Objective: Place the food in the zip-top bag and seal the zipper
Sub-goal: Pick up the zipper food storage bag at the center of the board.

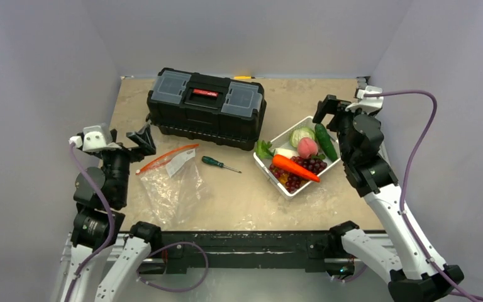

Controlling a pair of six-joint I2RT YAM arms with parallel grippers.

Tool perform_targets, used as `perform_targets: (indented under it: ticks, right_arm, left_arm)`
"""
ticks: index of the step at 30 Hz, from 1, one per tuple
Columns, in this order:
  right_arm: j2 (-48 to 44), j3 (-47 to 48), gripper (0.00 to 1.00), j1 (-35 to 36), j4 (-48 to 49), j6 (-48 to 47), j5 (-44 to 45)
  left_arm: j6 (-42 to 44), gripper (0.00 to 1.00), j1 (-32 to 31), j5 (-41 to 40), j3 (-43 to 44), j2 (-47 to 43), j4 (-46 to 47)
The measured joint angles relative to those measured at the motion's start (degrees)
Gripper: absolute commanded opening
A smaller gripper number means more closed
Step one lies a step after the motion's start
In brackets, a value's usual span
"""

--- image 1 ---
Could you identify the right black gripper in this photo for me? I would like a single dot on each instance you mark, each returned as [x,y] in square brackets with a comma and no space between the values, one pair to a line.
[335,111]

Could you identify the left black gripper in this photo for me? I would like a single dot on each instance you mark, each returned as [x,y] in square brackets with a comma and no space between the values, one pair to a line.
[142,137]

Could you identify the green toy cucumber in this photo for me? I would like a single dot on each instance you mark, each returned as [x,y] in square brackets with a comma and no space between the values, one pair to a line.
[325,142]

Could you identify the pink toy peach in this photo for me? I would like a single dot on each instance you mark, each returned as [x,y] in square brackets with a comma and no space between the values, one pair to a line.
[307,148]

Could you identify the orange toy carrot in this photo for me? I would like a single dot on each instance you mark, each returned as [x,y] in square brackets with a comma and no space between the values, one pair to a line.
[288,165]

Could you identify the clear orange-zip bag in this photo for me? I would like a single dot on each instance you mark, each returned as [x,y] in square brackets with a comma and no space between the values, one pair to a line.
[174,186]

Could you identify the light red toy grapes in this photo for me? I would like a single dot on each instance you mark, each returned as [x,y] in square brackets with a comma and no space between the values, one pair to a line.
[290,182]

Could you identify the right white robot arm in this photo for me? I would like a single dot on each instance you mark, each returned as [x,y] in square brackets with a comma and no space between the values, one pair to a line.
[415,271]

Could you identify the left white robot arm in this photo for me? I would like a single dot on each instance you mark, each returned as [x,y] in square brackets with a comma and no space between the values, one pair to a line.
[100,194]

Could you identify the green toy cabbage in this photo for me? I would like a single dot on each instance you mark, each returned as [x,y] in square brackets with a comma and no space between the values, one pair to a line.
[300,133]

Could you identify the dark red toy grapes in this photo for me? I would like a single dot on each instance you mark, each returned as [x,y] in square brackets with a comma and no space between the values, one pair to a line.
[315,164]

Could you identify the white toy radish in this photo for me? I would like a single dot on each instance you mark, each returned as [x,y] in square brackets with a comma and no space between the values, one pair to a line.
[286,152]

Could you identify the yellow orange toy pepper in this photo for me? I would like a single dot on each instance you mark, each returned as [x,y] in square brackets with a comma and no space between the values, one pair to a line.
[286,177]

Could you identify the yellow object behind toolbox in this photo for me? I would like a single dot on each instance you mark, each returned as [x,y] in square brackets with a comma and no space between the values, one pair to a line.
[242,77]

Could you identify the black plastic toolbox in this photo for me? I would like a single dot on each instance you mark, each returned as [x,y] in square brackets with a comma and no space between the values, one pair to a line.
[209,108]

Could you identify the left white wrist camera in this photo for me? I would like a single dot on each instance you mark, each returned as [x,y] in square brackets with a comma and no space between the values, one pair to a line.
[92,139]

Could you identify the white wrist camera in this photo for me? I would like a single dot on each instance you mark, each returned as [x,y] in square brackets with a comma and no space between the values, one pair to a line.
[367,103]
[92,139]

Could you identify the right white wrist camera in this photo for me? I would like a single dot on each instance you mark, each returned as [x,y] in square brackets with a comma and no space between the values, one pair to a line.
[367,103]

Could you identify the aluminium frame rail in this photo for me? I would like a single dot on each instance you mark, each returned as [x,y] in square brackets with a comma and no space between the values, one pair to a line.
[363,82]

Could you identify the green handle screwdriver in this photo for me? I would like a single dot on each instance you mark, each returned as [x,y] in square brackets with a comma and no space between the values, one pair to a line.
[213,162]

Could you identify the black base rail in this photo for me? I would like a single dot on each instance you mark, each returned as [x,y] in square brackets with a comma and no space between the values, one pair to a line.
[311,251]

